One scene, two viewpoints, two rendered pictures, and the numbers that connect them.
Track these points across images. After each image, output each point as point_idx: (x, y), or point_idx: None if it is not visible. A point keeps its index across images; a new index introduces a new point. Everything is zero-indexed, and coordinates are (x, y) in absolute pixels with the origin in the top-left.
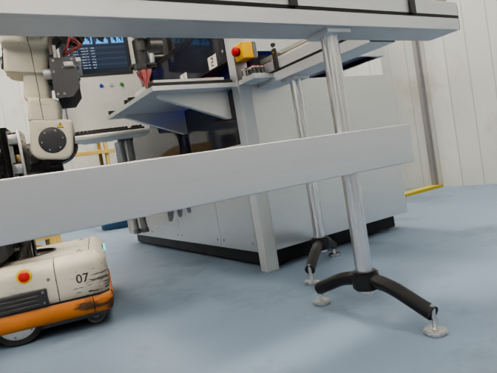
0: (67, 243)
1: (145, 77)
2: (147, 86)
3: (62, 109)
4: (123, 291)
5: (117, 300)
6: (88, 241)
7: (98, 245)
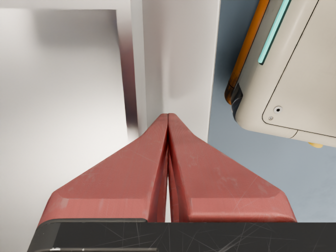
0: (303, 103)
1: (196, 146)
2: (167, 116)
3: None
4: (220, 47)
5: (243, 11)
6: (289, 62)
7: (296, 5)
